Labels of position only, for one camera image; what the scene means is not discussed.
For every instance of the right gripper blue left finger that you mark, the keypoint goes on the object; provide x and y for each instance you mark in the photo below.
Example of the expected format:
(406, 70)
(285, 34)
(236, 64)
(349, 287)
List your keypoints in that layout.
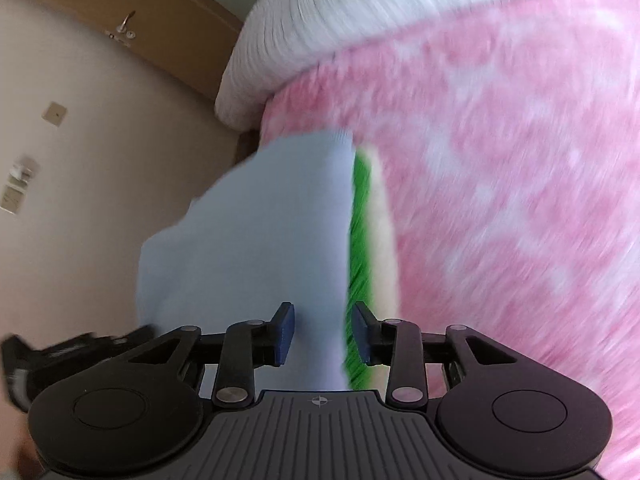
(246, 346)

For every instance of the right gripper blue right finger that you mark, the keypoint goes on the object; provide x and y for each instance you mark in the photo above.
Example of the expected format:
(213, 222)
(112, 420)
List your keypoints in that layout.
(396, 344)

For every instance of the light blue shirt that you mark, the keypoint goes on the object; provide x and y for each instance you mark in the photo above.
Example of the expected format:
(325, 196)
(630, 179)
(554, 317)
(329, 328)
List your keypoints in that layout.
(275, 229)

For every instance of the green cream mat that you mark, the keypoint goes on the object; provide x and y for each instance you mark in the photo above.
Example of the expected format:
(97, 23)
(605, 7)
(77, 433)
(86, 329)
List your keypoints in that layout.
(373, 263)

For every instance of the pink rose blanket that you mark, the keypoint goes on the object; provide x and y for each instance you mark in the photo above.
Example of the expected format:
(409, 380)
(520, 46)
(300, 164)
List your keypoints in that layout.
(509, 139)

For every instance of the striped grey duvet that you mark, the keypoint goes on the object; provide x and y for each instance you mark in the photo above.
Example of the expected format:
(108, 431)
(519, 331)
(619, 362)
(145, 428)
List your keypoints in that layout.
(282, 38)

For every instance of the brown wooden door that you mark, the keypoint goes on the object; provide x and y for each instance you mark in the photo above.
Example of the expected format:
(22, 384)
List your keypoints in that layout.
(191, 40)

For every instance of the beige wall switch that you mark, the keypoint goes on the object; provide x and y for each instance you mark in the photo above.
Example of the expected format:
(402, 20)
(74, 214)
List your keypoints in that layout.
(54, 114)

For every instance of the silver door handle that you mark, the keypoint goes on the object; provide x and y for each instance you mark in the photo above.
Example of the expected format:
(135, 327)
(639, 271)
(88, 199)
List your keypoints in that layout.
(122, 34)

